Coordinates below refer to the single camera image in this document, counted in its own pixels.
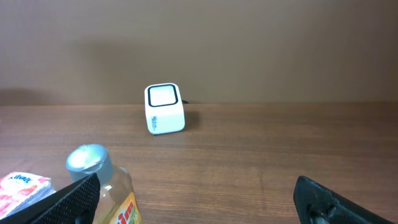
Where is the yellow liquid bottle silver cap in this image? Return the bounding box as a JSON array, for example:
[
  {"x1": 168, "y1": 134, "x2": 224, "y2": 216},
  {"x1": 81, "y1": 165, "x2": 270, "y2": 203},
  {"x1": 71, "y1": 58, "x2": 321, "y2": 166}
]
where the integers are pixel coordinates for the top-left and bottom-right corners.
[{"x1": 66, "y1": 144, "x2": 143, "y2": 224}]

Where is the red white tissue pack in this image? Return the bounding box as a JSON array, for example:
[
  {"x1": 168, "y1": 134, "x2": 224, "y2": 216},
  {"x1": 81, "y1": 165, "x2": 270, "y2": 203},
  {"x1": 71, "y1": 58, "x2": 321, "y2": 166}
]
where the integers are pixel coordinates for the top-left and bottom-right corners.
[{"x1": 1, "y1": 172, "x2": 55, "y2": 219}]

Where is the white barcode scanner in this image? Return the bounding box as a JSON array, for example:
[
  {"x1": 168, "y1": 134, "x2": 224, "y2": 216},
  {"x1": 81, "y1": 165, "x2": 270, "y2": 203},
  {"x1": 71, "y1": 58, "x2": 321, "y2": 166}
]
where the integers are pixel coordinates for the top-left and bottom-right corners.
[{"x1": 144, "y1": 83, "x2": 185, "y2": 135}]

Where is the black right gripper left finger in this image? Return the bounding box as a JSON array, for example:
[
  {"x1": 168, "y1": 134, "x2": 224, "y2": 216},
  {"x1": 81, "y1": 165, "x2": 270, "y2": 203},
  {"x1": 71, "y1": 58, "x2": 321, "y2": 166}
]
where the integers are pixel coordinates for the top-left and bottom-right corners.
[{"x1": 1, "y1": 173, "x2": 101, "y2": 224}]

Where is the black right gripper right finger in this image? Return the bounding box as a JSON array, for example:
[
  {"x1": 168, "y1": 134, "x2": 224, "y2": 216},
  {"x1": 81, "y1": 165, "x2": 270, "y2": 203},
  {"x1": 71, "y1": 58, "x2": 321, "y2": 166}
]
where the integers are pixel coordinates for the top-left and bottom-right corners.
[{"x1": 293, "y1": 175, "x2": 393, "y2": 224}]

